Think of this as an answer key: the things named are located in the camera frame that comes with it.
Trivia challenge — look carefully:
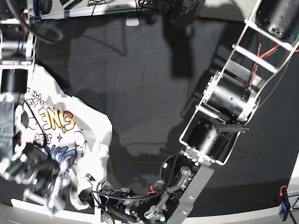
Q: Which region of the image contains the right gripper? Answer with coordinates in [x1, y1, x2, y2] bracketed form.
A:
[14, 161, 71, 204]

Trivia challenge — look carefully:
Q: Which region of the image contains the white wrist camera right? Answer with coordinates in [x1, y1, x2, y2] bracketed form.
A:
[23, 189, 66, 217]

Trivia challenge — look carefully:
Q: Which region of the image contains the black table cloth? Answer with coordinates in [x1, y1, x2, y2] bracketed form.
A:
[36, 14, 299, 217]

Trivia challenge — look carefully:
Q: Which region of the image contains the blue clamp lower right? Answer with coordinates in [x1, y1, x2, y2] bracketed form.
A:
[279, 192, 291, 221]

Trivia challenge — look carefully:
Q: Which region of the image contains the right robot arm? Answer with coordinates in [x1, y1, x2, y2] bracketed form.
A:
[0, 0, 76, 209]

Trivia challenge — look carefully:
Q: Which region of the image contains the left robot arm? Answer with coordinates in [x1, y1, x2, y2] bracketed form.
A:
[92, 0, 299, 224]

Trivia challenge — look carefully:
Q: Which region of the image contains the red clamp lower right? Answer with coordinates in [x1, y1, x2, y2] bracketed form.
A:
[279, 185, 287, 197]

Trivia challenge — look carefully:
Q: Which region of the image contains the camera mount pole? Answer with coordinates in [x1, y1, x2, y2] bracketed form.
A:
[160, 0, 206, 29]

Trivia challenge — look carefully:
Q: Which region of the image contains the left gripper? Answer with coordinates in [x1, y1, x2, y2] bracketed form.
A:
[86, 174, 145, 224]

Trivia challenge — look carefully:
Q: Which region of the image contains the white printed t-shirt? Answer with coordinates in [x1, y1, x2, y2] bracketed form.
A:
[9, 65, 113, 214]

